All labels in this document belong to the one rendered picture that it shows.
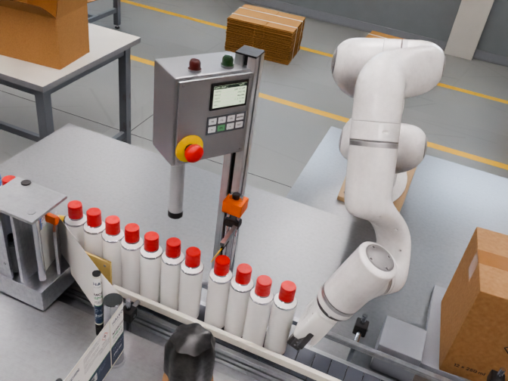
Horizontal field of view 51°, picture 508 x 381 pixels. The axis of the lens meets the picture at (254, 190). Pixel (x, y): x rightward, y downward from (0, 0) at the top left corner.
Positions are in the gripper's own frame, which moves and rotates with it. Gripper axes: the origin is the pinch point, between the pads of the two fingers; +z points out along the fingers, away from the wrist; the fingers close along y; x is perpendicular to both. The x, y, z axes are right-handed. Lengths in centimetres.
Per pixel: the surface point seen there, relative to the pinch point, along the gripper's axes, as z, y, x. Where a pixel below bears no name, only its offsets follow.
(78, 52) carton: 65, -126, -141
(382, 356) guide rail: -7.9, -3.2, 16.4
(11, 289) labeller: 25, 16, -60
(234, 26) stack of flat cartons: 127, -377, -143
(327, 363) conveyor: 3.3, -2.3, 9.5
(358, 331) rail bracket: -5.7, -7.5, 10.5
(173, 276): 4.7, 1.8, -30.7
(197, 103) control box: -35, -2, -44
